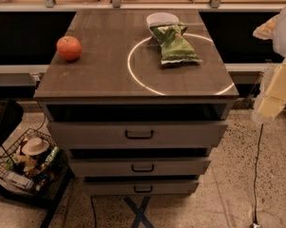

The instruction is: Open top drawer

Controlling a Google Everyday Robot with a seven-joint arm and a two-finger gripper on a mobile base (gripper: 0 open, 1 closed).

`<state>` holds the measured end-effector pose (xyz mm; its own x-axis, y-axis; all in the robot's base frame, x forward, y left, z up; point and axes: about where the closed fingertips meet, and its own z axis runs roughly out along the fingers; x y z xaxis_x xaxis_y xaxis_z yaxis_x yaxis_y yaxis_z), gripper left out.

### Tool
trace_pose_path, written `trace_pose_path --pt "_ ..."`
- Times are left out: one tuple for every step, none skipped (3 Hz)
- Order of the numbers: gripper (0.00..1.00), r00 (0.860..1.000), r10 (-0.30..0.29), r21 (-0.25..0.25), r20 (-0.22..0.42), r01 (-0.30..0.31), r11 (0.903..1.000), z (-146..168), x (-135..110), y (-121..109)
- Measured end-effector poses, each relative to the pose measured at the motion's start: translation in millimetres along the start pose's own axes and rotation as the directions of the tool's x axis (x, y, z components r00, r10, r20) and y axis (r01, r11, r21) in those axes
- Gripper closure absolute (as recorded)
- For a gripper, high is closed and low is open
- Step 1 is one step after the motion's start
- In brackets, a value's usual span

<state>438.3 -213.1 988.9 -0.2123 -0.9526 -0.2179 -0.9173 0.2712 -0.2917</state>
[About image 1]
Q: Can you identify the grey top drawer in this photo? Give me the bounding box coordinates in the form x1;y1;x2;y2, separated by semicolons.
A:
48;121;227;149

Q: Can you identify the grey drawer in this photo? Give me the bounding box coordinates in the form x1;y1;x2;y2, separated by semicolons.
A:
82;180;199;196
48;121;227;149
69;157;211;177

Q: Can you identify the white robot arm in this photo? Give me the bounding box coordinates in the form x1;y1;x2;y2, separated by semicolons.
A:
252;6;286;124

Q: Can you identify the grey drawer cabinet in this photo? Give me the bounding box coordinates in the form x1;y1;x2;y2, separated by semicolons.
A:
35;9;238;183

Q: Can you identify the grey bottom drawer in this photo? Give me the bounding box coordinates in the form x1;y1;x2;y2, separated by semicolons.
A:
82;180;199;196

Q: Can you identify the grey middle drawer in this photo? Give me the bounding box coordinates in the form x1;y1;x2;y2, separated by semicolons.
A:
69;157;211;177

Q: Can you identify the green chip bag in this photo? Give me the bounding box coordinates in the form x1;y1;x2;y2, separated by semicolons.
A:
149;23;201;65

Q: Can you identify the white bowl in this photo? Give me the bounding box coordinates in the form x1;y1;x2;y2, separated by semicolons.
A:
146;12;180;29

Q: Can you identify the blue cross floor tape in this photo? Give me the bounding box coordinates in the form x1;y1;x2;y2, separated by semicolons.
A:
124;196;155;228

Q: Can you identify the red apple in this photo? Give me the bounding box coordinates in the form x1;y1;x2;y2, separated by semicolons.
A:
56;36;82;61

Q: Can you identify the green bottle in basket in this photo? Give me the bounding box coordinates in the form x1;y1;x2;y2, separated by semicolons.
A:
45;146;60;166

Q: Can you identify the white cup in basket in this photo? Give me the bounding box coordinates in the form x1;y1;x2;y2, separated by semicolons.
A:
22;137;49;156

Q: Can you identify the black side table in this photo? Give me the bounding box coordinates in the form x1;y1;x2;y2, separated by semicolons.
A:
0;167;74;228

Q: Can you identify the white packet in basket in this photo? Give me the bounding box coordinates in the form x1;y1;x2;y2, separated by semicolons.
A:
3;171;34;190

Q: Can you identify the black floor cable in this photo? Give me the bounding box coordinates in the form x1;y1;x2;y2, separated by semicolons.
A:
252;123;264;228

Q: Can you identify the black wire basket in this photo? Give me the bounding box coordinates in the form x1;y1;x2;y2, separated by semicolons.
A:
0;128;68;196

